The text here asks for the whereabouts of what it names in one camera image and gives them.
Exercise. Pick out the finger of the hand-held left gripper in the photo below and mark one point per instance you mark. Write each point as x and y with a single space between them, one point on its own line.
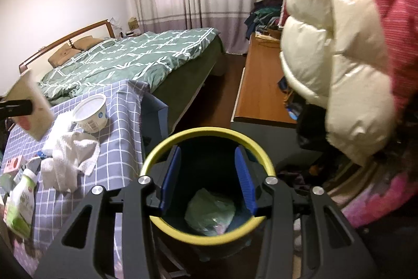
16 105

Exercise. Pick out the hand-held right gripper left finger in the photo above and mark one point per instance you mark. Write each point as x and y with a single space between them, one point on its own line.
171 182

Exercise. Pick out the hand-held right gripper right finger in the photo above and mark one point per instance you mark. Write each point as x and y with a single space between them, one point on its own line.
245 182

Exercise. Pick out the beige cardboard box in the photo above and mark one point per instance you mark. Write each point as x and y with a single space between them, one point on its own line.
37 123

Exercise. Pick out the yellow rimmed dark bin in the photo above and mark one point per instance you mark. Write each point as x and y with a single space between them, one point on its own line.
209 132

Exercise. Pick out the white towel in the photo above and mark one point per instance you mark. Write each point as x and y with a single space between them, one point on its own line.
65 151

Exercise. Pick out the white plastic cup container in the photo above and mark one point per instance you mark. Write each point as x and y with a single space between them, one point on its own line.
93 117

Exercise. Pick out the green plastic bag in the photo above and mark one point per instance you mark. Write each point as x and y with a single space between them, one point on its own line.
209 210

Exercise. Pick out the red and white carton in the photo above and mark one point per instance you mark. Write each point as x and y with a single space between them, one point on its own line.
13 164

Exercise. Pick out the brown pillow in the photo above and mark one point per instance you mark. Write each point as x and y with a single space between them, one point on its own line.
86 43
63 56

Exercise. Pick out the blue checked cloth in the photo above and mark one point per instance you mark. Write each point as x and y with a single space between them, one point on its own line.
111 148

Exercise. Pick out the wooden headboard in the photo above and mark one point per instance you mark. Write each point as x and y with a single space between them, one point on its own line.
65 37

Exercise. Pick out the black garment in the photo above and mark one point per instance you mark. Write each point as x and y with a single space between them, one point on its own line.
312 128

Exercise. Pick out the blue patterned cloth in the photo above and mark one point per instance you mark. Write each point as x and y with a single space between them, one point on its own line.
289 102

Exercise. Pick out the dark green bed base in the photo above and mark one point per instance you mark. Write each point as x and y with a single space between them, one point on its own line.
189 86

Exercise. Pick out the green and white pouch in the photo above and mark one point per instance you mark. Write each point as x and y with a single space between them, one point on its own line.
21 203

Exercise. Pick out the wooden desk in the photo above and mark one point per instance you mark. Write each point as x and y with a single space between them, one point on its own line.
261 79

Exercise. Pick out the green patterned duvet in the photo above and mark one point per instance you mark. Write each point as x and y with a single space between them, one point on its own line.
130 60

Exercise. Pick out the pink floral cloth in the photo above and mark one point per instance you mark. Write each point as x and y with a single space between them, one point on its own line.
385 197

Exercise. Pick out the small cardboard box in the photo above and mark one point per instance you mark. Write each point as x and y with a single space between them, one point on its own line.
133 24

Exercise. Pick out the white puffer jacket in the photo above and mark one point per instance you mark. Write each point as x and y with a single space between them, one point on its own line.
346 69

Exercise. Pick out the pile of dark clothes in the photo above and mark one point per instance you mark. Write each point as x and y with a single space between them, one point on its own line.
264 14

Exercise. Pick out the pink knitted garment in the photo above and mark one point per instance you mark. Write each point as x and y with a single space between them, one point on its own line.
392 4

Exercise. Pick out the blue grey table frame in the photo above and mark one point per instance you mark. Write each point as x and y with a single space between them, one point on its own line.
156 122

